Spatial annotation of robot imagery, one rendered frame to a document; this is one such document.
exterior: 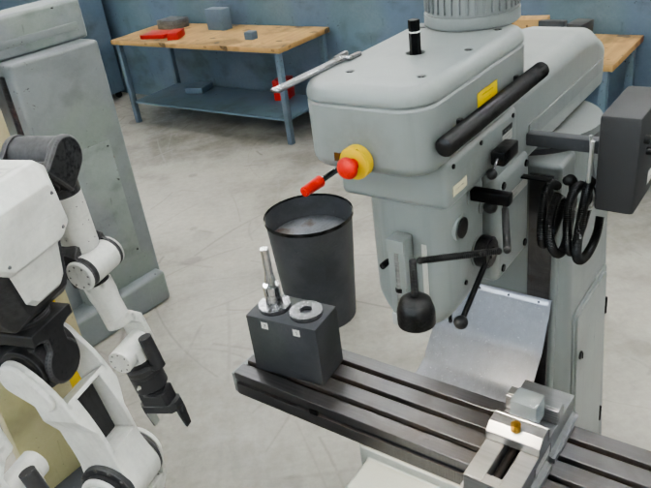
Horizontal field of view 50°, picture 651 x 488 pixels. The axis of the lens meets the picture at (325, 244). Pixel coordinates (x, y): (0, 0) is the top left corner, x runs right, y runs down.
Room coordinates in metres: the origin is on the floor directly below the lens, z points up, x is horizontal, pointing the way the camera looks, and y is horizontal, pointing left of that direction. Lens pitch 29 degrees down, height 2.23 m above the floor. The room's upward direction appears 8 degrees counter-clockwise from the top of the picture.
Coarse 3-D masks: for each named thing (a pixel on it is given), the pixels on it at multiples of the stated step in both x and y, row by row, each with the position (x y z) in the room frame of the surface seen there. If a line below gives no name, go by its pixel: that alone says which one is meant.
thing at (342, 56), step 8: (336, 56) 1.34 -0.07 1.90; (344, 56) 1.33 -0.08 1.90; (352, 56) 1.32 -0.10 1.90; (328, 64) 1.29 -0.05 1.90; (336, 64) 1.30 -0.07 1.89; (312, 72) 1.25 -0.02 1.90; (320, 72) 1.26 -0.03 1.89; (288, 80) 1.21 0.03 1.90; (296, 80) 1.21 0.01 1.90; (272, 88) 1.18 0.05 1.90; (280, 88) 1.17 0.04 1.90; (288, 88) 1.19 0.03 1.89
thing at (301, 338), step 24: (264, 312) 1.57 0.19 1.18; (288, 312) 1.57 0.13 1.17; (312, 312) 1.54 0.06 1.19; (336, 312) 1.57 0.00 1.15; (264, 336) 1.56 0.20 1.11; (288, 336) 1.52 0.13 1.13; (312, 336) 1.48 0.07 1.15; (336, 336) 1.56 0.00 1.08; (264, 360) 1.57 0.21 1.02; (288, 360) 1.53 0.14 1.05; (312, 360) 1.49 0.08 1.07; (336, 360) 1.54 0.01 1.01
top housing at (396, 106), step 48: (384, 48) 1.37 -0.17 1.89; (432, 48) 1.32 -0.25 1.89; (480, 48) 1.28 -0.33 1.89; (336, 96) 1.17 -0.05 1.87; (384, 96) 1.11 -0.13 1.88; (432, 96) 1.10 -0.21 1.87; (480, 96) 1.23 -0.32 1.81; (336, 144) 1.17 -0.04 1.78; (384, 144) 1.11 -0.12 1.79; (432, 144) 1.09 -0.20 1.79
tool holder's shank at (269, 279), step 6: (264, 246) 1.62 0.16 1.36; (264, 252) 1.60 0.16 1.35; (264, 258) 1.60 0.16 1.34; (270, 258) 1.61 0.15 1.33; (264, 264) 1.60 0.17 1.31; (270, 264) 1.60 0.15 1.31; (264, 270) 1.60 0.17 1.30; (270, 270) 1.60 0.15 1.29; (264, 276) 1.60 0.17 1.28; (270, 276) 1.60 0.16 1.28; (264, 282) 1.60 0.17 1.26; (270, 282) 1.59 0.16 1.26
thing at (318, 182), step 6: (336, 168) 1.25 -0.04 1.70; (324, 174) 1.23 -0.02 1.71; (330, 174) 1.23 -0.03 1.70; (312, 180) 1.19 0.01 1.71; (318, 180) 1.20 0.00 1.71; (324, 180) 1.20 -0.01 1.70; (306, 186) 1.17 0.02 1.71; (312, 186) 1.18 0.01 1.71; (318, 186) 1.19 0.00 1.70; (300, 192) 1.18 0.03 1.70; (306, 192) 1.17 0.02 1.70; (312, 192) 1.18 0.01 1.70
